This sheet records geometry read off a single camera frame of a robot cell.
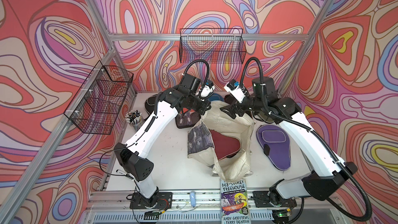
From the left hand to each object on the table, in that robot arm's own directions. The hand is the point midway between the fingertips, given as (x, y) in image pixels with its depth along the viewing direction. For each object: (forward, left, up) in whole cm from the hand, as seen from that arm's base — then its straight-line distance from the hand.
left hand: (211, 106), depth 73 cm
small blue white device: (-34, +9, -28) cm, 45 cm away
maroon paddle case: (-8, -9, -26) cm, 28 cm away
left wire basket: (+11, +65, -13) cm, 68 cm away
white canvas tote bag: (+2, -6, -12) cm, 13 cm away
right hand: (-2, -7, +3) cm, 8 cm away
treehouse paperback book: (-37, -11, -28) cm, 48 cm away
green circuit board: (-40, +28, -33) cm, 59 cm away
